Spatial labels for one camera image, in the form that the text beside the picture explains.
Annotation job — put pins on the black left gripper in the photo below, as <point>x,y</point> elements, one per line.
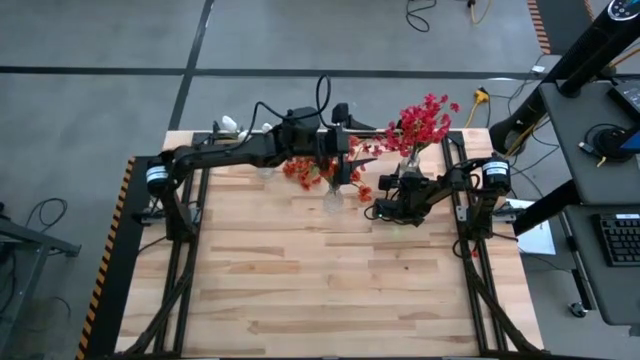
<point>342,150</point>

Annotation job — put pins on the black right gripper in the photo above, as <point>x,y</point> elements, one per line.
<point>410,200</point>

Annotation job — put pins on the faceted flared clear glass vase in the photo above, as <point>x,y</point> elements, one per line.
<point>333,201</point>

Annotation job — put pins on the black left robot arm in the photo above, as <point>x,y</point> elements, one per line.
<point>225,152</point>

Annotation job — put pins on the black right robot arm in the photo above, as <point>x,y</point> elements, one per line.
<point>470,185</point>

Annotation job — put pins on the diamond-cut cylindrical glass vase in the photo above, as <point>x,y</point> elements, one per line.
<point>410,164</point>

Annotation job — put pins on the round clear glass bottle vase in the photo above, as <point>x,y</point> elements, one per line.
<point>265,173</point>

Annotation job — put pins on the white paper sheet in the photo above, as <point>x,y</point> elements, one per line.
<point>540,242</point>

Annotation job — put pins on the grey desk top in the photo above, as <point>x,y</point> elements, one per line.
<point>610,290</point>
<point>590,175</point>

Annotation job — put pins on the small white adapter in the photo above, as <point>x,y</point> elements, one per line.
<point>537,69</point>

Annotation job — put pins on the black caster wheel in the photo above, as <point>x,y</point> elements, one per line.
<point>577,310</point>

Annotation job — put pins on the black keyboard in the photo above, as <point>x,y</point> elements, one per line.
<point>620,240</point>

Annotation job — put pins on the blue flat device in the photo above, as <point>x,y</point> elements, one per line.
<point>632,142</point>

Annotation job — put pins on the black tower fan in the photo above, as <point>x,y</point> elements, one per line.
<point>590,45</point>

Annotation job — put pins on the black laptop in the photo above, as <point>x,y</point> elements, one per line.
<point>627,95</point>

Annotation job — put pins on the black hazard-striped side panel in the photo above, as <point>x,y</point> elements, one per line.
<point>120,300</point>

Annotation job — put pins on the grey metal stand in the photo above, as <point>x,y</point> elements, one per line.
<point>30,240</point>

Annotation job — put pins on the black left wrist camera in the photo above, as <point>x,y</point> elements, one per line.
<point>302,118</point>

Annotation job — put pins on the black aluminium table frame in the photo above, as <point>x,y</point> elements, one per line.
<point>325,300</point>

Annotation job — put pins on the black frame clamp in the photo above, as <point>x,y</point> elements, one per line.
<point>216,129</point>

